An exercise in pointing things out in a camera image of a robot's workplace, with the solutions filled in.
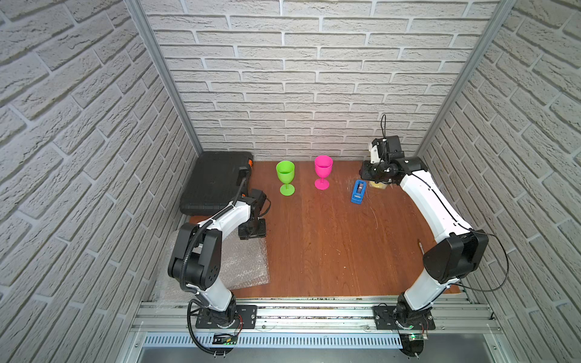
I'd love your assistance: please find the pink plastic wine glass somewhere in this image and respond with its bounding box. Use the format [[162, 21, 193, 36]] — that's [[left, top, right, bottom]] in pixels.
[[315, 155, 333, 190]]

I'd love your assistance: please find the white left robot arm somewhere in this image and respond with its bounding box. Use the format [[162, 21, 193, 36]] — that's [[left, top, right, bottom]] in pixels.
[[167, 197, 268, 315]]

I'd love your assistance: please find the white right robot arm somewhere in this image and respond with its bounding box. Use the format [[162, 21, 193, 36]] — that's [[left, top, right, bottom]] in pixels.
[[360, 157, 489, 316]]

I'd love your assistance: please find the green plastic wine glass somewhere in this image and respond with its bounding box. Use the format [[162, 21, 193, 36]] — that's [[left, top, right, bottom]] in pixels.
[[276, 160, 295, 197]]

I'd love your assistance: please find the blue tape dispenser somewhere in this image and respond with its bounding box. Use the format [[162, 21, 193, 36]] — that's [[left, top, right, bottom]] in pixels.
[[351, 179, 367, 205]]

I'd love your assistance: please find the black plastic tool case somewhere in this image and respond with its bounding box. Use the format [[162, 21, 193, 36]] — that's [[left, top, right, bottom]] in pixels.
[[179, 151, 254, 216]]

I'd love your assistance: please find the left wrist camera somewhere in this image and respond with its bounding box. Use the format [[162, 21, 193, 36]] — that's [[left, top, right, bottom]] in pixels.
[[249, 189, 267, 216]]

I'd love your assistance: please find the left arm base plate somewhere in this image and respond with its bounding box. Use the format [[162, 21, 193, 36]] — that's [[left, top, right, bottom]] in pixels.
[[195, 305, 258, 329]]

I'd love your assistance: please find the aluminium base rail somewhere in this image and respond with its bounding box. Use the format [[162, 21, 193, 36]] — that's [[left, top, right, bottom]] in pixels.
[[130, 294, 502, 349]]

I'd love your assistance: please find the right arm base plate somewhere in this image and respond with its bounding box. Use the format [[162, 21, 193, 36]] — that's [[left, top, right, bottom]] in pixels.
[[372, 303, 436, 331]]

